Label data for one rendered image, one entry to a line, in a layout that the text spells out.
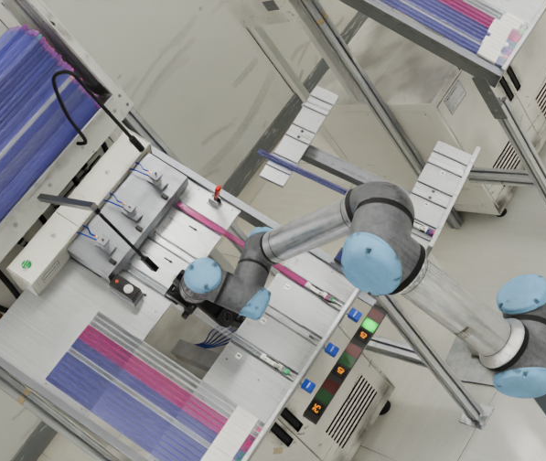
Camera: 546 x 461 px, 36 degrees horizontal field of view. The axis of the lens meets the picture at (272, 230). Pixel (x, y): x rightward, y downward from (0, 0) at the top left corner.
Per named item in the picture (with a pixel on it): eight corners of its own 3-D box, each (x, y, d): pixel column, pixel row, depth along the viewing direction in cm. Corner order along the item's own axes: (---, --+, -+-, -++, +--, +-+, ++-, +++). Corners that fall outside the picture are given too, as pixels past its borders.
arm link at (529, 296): (572, 299, 186) (549, 261, 178) (568, 350, 177) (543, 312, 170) (519, 306, 193) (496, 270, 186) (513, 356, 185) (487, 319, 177)
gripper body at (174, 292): (181, 273, 208) (187, 262, 196) (208, 294, 208) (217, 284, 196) (162, 297, 205) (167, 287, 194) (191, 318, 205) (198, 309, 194)
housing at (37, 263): (155, 166, 237) (150, 142, 224) (43, 304, 220) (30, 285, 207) (133, 153, 239) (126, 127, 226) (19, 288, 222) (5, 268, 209)
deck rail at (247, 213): (364, 286, 224) (367, 278, 218) (360, 292, 223) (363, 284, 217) (148, 153, 238) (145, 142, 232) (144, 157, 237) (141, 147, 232)
